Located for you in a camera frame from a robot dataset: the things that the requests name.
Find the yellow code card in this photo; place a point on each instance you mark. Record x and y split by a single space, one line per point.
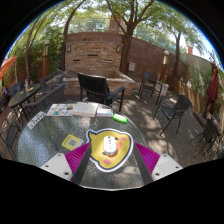
71 142

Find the white open book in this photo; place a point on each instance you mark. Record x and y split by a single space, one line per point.
86 109

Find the yellow duck-shaped mouse pad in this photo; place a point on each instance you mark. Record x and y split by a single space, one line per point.
96 146

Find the black wall lamp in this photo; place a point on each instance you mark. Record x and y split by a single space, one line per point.
118 48
68 48

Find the large branching tree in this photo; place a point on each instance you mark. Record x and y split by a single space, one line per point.
125 50

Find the dark wicker armchair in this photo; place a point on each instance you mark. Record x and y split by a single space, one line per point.
51 80
48 100

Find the clear drink cup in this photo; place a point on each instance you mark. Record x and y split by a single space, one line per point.
26 86

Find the white number plate sign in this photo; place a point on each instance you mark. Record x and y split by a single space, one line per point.
36 120

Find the orange parasol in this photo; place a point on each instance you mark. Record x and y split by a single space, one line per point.
6 65

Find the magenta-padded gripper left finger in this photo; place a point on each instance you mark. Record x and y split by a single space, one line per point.
56 166

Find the green wipes pack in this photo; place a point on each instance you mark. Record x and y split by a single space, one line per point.
120 118

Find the white computer mouse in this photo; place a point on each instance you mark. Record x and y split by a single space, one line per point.
110 145

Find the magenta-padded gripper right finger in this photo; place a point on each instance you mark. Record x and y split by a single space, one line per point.
166 166

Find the black slatted chair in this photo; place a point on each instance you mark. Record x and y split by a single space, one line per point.
93 85

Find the grey wall box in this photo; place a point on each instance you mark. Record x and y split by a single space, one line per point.
132 66

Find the dark mesh armchair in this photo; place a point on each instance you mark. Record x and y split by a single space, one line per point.
182 103

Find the white and blue pack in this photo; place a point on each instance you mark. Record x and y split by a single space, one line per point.
105 112

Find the brick raised basin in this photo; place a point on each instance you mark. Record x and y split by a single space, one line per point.
125 79

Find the dark red closed parasol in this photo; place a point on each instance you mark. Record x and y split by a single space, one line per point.
212 88

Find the wooden lamp post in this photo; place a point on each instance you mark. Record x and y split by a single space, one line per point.
164 66
45 60

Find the black metal mesh chair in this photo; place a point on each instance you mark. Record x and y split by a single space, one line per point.
208 130
11 133

